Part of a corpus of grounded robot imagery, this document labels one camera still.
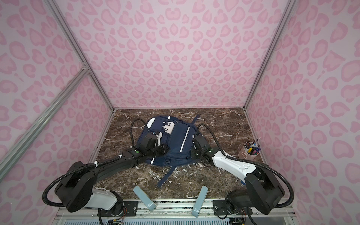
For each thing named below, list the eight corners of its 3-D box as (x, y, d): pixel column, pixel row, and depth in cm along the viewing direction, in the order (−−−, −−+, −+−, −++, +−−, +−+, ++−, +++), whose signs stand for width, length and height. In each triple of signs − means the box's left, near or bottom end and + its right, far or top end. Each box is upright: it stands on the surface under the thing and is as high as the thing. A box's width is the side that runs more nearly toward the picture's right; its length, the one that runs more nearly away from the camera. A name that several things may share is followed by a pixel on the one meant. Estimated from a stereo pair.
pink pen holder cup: (238, 163, 91) (245, 153, 80) (235, 151, 96) (241, 140, 86) (253, 163, 91) (262, 153, 80) (249, 151, 96) (257, 140, 86)
